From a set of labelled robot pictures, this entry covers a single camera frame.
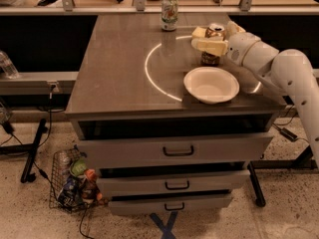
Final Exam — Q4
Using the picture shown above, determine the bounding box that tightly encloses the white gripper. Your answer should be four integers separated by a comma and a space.
191, 21, 260, 66

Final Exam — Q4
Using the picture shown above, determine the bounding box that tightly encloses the orange soda can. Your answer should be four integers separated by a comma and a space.
201, 23, 226, 67

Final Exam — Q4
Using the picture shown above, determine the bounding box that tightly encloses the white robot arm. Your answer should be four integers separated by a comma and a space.
191, 21, 319, 165

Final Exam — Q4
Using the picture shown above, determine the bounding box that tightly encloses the green white soda can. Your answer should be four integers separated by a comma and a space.
160, 0, 178, 31

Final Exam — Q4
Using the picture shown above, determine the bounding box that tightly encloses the yellow sponge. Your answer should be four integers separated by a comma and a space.
191, 27, 206, 39

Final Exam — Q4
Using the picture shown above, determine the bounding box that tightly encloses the white paper bowl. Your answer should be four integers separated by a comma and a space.
183, 67, 239, 105

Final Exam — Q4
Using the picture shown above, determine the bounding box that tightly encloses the top grey drawer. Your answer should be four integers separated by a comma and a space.
77, 132, 272, 168

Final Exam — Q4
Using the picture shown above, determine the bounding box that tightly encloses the grey drawer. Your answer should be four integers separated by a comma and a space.
97, 170, 249, 197
77, 132, 272, 168
109, 193, 232, 216

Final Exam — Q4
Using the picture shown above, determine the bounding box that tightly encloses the black power adapter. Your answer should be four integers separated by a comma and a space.
279, 127, 298, 142

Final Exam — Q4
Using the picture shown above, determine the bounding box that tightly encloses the grey drawer cabinet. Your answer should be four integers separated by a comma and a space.
66, 12, 285, 203

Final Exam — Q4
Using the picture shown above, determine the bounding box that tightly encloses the middle grey drawer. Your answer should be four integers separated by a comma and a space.
97, 170, 249, 197

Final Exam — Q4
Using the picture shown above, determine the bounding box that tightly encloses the black table leg right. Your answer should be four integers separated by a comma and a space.
247, 146, 318, 207

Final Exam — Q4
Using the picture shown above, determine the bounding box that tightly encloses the black table leg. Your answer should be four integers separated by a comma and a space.
247, 146, 318, 207
0, 119, 47, 183

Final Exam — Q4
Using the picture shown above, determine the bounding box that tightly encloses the metal railing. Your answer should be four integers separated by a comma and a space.
0, 0, 319, 17

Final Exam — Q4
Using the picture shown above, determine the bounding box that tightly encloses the bottom grey drawer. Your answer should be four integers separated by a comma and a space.
109, 193, 232, 216

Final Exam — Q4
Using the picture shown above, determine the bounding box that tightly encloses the green lid cup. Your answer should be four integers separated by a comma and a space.
70, 159, 87, 177

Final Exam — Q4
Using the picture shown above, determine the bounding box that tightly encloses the clear plastic bottle in basket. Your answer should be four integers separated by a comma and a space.
58, 151, 71, 180

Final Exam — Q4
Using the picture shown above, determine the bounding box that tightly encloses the orange snack bag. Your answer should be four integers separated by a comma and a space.
82, 169, 103, 201

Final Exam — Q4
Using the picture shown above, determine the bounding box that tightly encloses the clear plastic bottle left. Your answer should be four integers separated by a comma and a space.
0, 51, 19, 79

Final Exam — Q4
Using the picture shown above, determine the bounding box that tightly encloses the blue snack bag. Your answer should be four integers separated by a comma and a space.
58, 176, 80, 208

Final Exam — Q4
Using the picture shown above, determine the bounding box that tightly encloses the black table leg left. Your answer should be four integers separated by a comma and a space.
0, 119, 47, 183

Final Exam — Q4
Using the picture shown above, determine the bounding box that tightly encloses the wire basket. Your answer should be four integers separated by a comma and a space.
49, 148, 98, 213

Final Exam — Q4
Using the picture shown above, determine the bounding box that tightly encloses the black floor cable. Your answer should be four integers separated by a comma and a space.
0, 83, 98, 239

